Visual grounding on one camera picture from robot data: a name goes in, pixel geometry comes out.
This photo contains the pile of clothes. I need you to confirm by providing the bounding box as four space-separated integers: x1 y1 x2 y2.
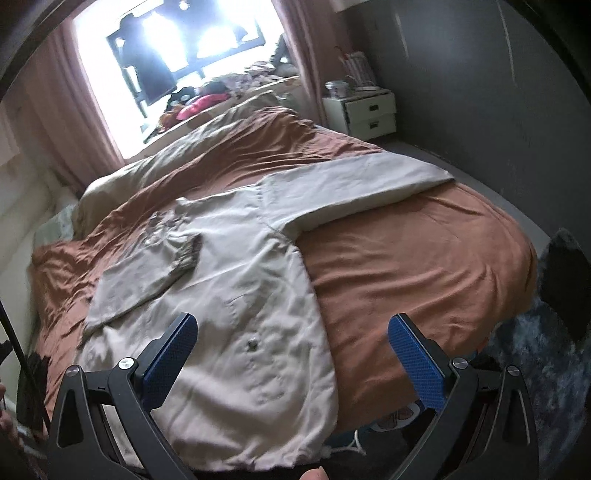
157 60 301 134

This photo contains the beige duvet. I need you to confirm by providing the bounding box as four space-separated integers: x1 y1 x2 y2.
76 90 319 232

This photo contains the pale green pillow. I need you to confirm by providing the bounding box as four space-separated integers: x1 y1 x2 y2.
37 203 80 245

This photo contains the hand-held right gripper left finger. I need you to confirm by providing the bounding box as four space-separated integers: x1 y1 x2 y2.
46 313 200 480

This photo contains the beige jacket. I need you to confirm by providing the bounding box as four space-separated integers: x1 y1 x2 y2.
76 152 455 474

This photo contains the white nightstand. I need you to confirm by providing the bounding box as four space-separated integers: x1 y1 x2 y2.
322 88 398 140

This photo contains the dark shaggy rug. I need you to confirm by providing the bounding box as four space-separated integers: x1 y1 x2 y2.
480 228 591 446

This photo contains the bed with rust-brown duvet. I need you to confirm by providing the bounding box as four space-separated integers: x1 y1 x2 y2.
30 106 541 439

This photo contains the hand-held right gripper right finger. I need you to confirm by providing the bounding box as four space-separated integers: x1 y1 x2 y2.
387 314 541 480

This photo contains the window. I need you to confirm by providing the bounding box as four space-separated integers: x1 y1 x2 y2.
74 0 301 158

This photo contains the striped bag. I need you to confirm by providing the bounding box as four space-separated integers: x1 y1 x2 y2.
341 51 376 91

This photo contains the cartoon printed cloth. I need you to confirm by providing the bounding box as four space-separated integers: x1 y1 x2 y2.
323 401 421 459

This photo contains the dark hanging garment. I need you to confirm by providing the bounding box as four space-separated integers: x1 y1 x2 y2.
115 14 180 103

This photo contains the pink curtain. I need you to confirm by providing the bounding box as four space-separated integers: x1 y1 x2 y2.
9 23 126 185
272 0 335 125

